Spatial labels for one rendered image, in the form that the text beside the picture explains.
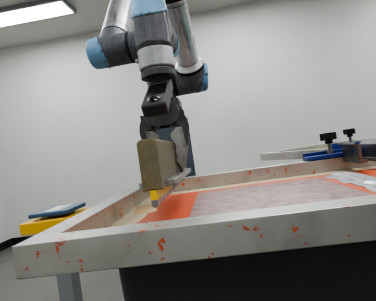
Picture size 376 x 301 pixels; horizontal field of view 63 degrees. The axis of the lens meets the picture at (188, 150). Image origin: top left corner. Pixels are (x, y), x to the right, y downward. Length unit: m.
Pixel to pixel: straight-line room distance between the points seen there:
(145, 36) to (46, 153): 4.53
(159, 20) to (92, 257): 0.47
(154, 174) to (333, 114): 4.35
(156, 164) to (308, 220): 0.22
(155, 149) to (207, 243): 0.17
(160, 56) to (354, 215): 0.45
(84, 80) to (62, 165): 1.33
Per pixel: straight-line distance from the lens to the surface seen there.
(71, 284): 0.86
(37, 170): 5.19
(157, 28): 0.65
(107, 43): 0.78
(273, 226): 0.33
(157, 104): 0.54
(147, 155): 0.45
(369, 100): 4.92
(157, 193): 0.46
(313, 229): 0.34
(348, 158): 0.90
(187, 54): 1.21
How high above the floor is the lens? 1.07
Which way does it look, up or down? level
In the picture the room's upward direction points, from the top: 8 degrees counter-clockwise
